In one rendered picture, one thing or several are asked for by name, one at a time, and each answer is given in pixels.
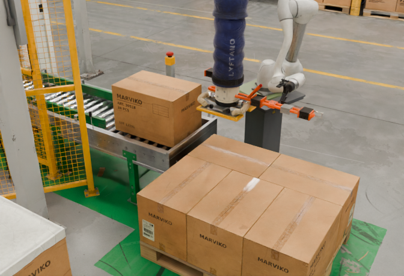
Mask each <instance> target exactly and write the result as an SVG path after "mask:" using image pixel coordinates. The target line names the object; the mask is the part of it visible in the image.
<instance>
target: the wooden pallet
mask: <svg viewBox="0 0 404 276"><path fill-rule="evenodd" d="M351 227H352V223H351V225H350V226H349V228H348V230H347V232H346V234H345V236H344V238H343V239H342V241H341V243H340V245H339V247H338V248H337V251H336V252H335V254H334V256H333V258H332V260H331V261H330V263H329V265H328V267H327V269H326V271H325V273H324V275H323V276H329V275H330V273H331V268H332V262H333V260H334V258H335V257H336V255H337V253H338V251H339V249H340V247H341V245H342V244H344V245H346V243H347V241H348V239H349V236H350V230H351ZM139 242H140V250H141V257H143V258H145V259H148V260H150V261H152V262H154V263H156V264H158V265H160V266H162V267H164V268H166V269H169V270H170V271H173V272H175V273H176V274H179V275H181V276H215V275H213V274H211V273H209V272H207V271H205V270H203V269H200V268H198V267H196V266H194V265H192V264H190V263H188V262H186V261H183V260H181V259H179V258H177V257H174V256H172V255H170V254H168V253H166V252H164V251H162V250H160V249H157V248H155V247H153V246H151V245H149V244H147V243H145V242H143V241H139Z"/></svg>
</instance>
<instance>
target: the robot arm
mask: <svg viewBox="0 0 404 276"><path fill-rule="evenodd" d="M318 10H319V6H318V3H317V2H316V1H314V0H278V5H277V12H278V18H279V21H280V24H281V27H282V29H283V33H284V41H283V45H282V47H281V49H280V53H279V54H278V57H277V60H276V62H275V61H273V60H264V61H262V62H261V64H260V66H259V69H258V73H257V82H255V84H256V87H252V88H251V89H252V90H255V89H256V88H257V87H258V86H259V84H262V85H263V86H262V87H261V88H260V89H259V90H258V91H257V92H258V93H259V94H261V95H263V96H268V95H271V94H274V93H281V92H283V93H282V96H281V99H280V101H278V103H281V101H284V102H285V101H286V99H287V98H288V96H287V94H288V93H290V92H293V91H295V90H296V89H298V88H300V87H301V86H303V84H304V82H305V76H304V75H303V66H302V64H301V63H300V62H299V60H298V55H299V51H300V48H301V43H302V39H303V36H304V32H305V27H306V24H307V23H308V22H309V21H310V19H311V18H312V17H313V16H314V15H316V14H317V12H318ZM293 19H294V23H293Z"/></svg>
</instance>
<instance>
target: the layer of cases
mask: <svg viewBox="0 0 404 276"><path fill-rule="evenodd" d="M359 182H360V177H358V176H354V175H352V174H348V173H344V172H342V171H338V170H334V169H332V168H328V167H324V166H321V165H317V164H314V163H311V162H307V161H304V160H301V159H297V158H294V157H291V156H287V155H284V154H281V153H277V152H273V151H270V150H267V149H263V148H261V147H257V146H253V145H251V144H247V143H243V142H240V141H236V140H233V139H230V138H226V137H224V136H220V135H216V134H213V135H212V136H211V137H209V138H208V139H207V140H205V141H204V142H203V143H201V144H200V145H199V146H198V147H196V148H195V149H193V151H191V152H190V153H188V154H187V155H186V156H185V157H184V158H182V159H181V160H179V161H178V162H177V163H176V164H174V165H173V166H172V167H171V168H169V169H168V170H166V172H164V173H163V174H161V175H160V176H159V177H158V178H156V179H155V180H154V181H152V182H151V183H150V184H148V185H147V186H146V187H145V188H143V189H142V190H141V191H140V192H138V193H137V194H136V197H137V205H138V220H139V235H140V241H143V242H145V243H147V244H149V245H151V246H153V247H155V248H157V249H160V250H162V251H164V252H166V253H168V254H170V255H172V256H174V257H177V258H179V259H181V260H183V261H186V262H188V263H190V264H192V265H194V266H196V267H198V268H200V269H203V270H205V271H207V272H209V273H211V274H213V275H215V276H323V275H324V273H325V271H326V269H327V267H328V265H329V263H330V261H331V260H332V258H333V256H334V254H335V252H336V251H337V248H338V247H339V245H340V243H341V241H342V239H343V238H344V236H345V234H346V232H347V230H348V228H349V226H350V225H351V223H352V218H353V214H354V208H355V202H356V198H357V192H358V185H359Z"/></svg>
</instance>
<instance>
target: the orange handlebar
mask: <svg viewBox="0 0 404 276"><path fill-rule="evenodd" d="M215 88H216V87H215V86H213V85H211V86H209V87H208V90H210V91H214V92H215ZM238 94H240V95H243V96H240V95H237V94H236V95H235V97H236V98H239V99H243V100H247V101H250V98H248V97H244V96H248V95H247V94H242V93H238ZM262 105H265V106H268V108H272V109H274V108H276V109H281V106H282V105H283V104H280V103H278V102H276V101H273V100H271V101H269V100H265V102H262ZM299 110H300V109H299V108H295V107H293V109H291V110H290V112H291V113H294V114H298V111H299ZM314 116H315V113H313V114H311V116H310V118H313V117H314Z"/></svg>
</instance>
